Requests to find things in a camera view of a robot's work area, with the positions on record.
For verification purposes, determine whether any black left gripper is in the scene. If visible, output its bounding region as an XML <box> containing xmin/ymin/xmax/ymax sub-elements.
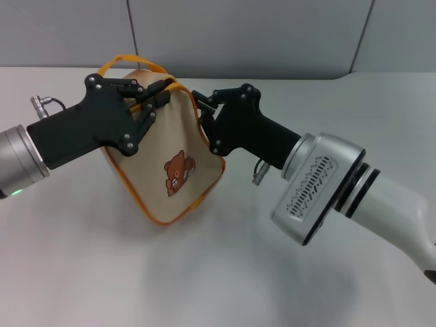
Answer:
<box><xmin>26</xmin><ymin>73</ymin><xmax>176</xmax><ymax>170</ymax></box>

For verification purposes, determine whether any beige orange-trimmed bear food bag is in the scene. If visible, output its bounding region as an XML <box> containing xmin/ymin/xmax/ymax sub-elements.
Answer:
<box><xmin>97</xmin><ymin>54</ymin><xmax>226</xmax><ymax>226</ymax></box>

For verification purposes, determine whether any left gripper silver cable connector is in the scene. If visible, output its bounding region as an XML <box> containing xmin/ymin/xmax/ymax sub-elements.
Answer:
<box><xmin>30</xmin><ymin>96</ymin><xmax>67</xmax><ymax>121</ymax></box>

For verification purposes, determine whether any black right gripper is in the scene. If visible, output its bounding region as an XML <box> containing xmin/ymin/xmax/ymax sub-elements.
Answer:
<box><xmin>191</xmin><ymin>83</ymin><xmax>303</xmax><ymax>170</ymax></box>

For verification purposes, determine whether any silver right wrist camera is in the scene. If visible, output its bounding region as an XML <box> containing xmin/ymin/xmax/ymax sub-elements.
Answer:
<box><xmin>269</xmin><ymin>131</ymin><xmax>365</xmax><ymax>247</ymax></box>

